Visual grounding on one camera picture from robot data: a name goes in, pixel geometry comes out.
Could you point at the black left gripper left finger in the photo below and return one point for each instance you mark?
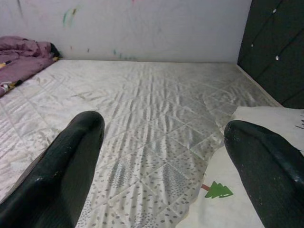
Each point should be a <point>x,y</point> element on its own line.
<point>47,185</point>

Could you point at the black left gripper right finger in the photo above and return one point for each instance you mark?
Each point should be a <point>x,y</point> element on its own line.
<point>273,185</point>

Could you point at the white pillow with tree print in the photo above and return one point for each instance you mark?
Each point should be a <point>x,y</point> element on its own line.
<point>213,213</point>

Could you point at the purple cartoon mouse blanket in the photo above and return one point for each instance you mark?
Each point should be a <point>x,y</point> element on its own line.
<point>21,64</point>

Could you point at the black tufted headboard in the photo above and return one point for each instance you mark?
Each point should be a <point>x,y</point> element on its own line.
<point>273,59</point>

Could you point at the white quilted mattress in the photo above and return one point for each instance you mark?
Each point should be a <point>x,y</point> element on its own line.
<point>147,107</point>

